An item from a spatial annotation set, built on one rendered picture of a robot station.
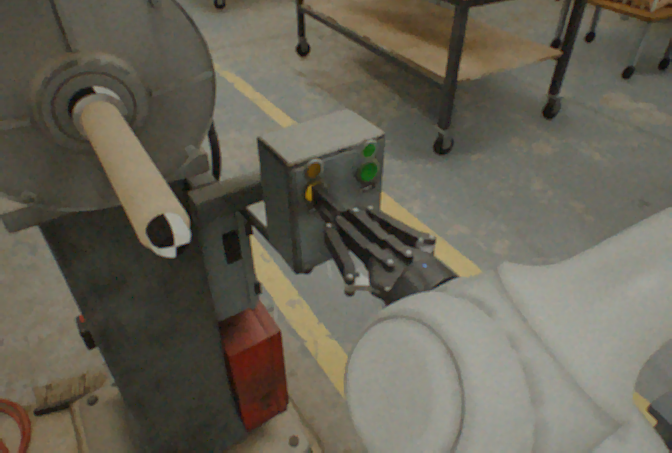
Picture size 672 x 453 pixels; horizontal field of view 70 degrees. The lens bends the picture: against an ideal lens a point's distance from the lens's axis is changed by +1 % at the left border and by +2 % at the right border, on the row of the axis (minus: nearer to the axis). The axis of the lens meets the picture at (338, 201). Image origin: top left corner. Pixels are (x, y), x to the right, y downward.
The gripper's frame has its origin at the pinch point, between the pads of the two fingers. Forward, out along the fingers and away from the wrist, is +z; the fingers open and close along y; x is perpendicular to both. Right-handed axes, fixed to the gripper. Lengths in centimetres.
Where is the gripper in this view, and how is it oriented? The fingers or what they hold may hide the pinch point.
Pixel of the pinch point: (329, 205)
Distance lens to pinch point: 61.8
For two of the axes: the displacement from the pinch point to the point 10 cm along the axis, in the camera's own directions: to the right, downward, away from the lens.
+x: 0.0, -8.0, -6.0
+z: -5.5, -5.0, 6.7
